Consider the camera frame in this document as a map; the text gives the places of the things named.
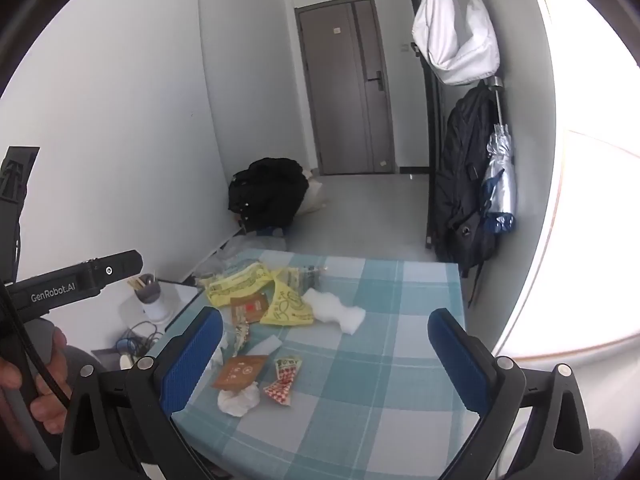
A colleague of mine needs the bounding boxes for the silver blue folded umbrella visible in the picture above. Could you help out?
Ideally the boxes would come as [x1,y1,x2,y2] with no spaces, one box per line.
[482,76,518,235]

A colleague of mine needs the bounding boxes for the white hanging bag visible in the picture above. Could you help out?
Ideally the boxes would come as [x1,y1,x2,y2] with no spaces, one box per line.
[412,0,501,86]

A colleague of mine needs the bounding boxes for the black bag on floor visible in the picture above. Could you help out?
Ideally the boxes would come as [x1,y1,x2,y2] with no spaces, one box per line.
[228,157,309,232]

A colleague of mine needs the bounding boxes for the red white snack wrapper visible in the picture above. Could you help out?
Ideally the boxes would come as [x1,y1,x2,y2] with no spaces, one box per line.
[264,356,303,406]

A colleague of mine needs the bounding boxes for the white wardrobe gold trim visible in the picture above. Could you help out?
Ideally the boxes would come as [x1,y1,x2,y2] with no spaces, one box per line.
[494,0,639,359]

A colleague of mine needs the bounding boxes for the brown sachet white print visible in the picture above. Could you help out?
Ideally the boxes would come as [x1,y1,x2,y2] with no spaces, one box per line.
[213,356,268,392]

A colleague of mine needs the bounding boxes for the black cables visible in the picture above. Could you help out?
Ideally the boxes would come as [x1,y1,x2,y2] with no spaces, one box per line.
[115,320,166,361]

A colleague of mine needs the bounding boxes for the person's left hand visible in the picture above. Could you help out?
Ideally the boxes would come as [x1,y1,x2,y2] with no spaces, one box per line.
[0,326,74,453]

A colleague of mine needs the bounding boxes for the beige bag on floor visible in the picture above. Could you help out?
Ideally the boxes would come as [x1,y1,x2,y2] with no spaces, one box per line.
[296,170,326,216]

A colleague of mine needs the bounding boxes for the small yellow plastic bag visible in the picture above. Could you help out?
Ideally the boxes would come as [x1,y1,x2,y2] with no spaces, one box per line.
[260,268,314,327]

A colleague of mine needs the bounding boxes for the white tissue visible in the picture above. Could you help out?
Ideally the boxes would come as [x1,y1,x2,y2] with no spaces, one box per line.
[218,382,260,418]

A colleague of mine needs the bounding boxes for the grey white chopstick holder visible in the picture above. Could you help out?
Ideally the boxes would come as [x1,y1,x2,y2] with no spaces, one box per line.
[127,273,171,323]

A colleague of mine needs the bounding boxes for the large yellow plastic bag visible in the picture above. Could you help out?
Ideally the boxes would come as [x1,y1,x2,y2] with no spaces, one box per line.
[202,261,272,308]

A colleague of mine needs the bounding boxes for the brown sachet with red dot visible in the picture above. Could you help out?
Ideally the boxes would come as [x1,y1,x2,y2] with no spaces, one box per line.
[231,292,269,325]

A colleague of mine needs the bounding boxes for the grey door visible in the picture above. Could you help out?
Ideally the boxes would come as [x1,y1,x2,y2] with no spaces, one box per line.
[295,0,396,176]

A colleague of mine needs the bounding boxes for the black framed glass door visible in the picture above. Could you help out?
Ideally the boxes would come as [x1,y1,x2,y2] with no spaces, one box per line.
[399,0,446,252]

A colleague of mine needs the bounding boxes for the blue checkered tablecloth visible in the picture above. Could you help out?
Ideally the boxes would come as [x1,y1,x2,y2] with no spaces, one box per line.
[174,249,474,479]

